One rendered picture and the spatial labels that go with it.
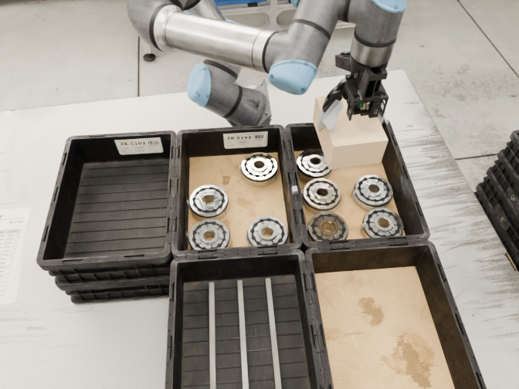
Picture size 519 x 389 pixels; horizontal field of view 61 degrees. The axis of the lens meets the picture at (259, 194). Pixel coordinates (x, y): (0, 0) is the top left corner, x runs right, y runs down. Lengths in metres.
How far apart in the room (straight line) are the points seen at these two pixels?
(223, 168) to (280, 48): 0.57
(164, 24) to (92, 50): 2.37
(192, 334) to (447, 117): 2.17
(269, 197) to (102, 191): 0.47
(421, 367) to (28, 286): 1.01
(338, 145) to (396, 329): 0.44
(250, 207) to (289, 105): 0.58
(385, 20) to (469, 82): 2.37
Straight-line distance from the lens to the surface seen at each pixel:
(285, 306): 1.05
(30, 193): 1.55
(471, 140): 2.75
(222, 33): 0.86
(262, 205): 1.18
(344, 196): 1.22
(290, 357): 1.01
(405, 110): 1.71
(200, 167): 1.28
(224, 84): 1.36
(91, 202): 1.27
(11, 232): 1.48
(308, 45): 0.77
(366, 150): 0.98
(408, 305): 1.10
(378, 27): 0.80
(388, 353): 1.05
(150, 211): 1.21
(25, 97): 3.09
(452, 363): 1.06
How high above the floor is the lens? 1.80
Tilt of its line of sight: 54 degrees down
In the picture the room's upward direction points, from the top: straight up
